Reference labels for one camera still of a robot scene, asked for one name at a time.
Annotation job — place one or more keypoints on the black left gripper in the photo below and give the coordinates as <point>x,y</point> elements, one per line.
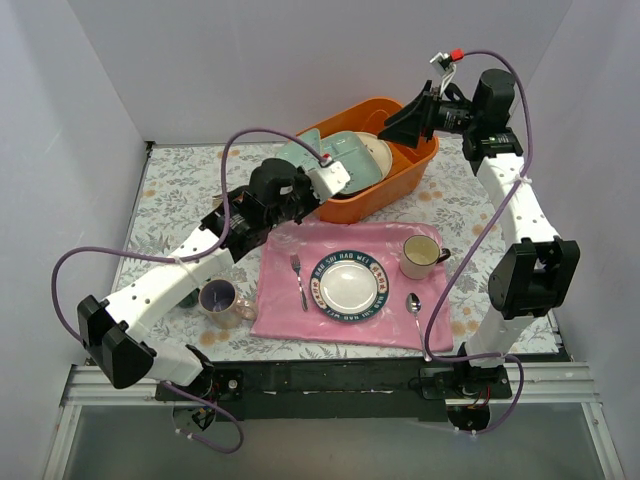
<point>310,195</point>

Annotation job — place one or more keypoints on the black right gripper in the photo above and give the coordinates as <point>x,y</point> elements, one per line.
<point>428,115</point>

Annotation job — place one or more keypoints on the pink bottom plate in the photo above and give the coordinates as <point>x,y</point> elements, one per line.
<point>379,150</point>

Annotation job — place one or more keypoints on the green rectangular ceramic plate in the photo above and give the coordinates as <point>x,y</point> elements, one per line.
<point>347,148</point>

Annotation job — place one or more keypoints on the pink purple ceramic mug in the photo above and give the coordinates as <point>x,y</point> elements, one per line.
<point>223,304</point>

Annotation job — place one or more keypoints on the dark green mug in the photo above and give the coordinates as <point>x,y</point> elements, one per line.
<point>191,300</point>

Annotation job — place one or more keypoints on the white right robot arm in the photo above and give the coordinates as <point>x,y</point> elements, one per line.
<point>534,275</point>

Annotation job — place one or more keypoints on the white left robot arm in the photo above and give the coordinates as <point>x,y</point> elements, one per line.
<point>114,331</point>

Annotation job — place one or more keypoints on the orange plastic bin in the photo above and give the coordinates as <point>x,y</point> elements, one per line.
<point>407,169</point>

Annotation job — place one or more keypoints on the silver fork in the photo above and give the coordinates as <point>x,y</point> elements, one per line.
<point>296,267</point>

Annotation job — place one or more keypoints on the green rimmed white plate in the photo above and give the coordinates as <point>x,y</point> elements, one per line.
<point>349,286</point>

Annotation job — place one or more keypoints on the pink satin placemat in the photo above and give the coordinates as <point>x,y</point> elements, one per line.
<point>280,315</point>

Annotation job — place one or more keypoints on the beige enamel mug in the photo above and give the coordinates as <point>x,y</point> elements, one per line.
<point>420,255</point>

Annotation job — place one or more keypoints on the silver spoon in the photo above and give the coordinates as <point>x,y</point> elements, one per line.
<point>413,306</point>

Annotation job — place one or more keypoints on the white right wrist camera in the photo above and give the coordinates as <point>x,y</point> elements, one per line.
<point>445,64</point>

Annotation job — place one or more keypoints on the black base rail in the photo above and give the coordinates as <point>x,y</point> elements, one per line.
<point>406,387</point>

